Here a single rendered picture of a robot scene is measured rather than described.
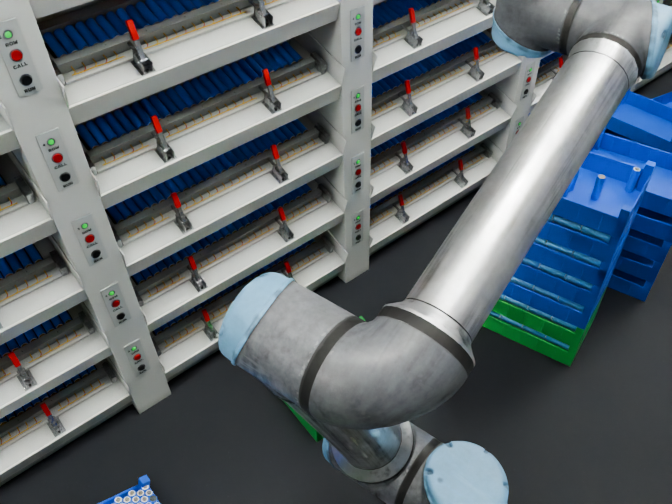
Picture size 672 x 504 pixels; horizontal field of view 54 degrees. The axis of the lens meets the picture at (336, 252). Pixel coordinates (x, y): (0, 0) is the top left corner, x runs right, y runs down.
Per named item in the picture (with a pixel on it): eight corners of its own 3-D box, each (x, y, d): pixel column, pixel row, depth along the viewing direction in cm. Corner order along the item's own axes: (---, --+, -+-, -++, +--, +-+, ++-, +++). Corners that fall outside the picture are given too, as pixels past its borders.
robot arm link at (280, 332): (400, 515, 128) (288, 417, 64) (329, 465, 136) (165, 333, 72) (441, 447, 132) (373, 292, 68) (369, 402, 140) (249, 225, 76)
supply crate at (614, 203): (646, 189, 156) (656, 162, 150) (619, 239, 144) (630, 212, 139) (525, 149, 168) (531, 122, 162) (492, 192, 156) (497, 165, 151)
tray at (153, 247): (340, 165, 171) (346, 141, 163) (127, 278, 145) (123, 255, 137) (294, 115, 178) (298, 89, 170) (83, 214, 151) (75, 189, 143)
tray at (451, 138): (506, 126, 215) (523, 96, 204) (367, 207, 189) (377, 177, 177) (464, 87, 222) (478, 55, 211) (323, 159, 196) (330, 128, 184)
